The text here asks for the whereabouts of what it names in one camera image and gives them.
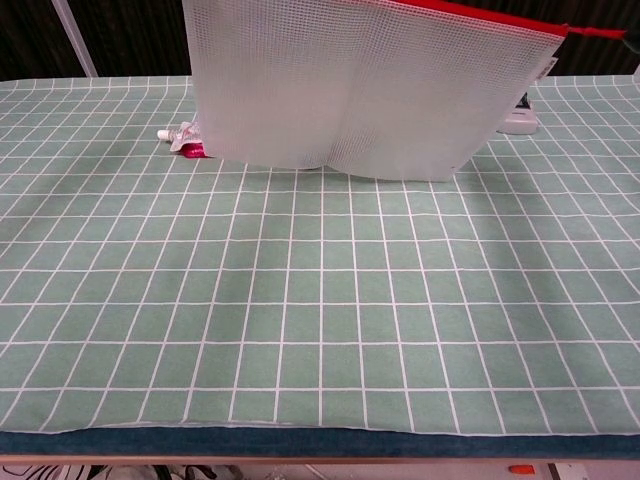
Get green white grid tablecloth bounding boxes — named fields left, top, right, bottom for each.
left=0, top=74, right=640, bottom=437

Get dark teal under cloth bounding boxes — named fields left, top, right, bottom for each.
left=0, top=425, right=640, bottom=460

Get grey stamp device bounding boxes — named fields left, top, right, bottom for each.
left=496, top=92, right=539, bottom=136

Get black floor cables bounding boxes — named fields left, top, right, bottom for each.
left=0, top=463, right=242, bottom=480

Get white mesh zipper pouch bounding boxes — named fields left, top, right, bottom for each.
left=180, top=0, right=629, bottom=180

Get silver red spout pouch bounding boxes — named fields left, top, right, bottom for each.
left=156, top=121, right=214, bottom=160

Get white aluminium frame post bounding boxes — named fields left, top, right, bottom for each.
left=51, top=0, right=99, bottom=78

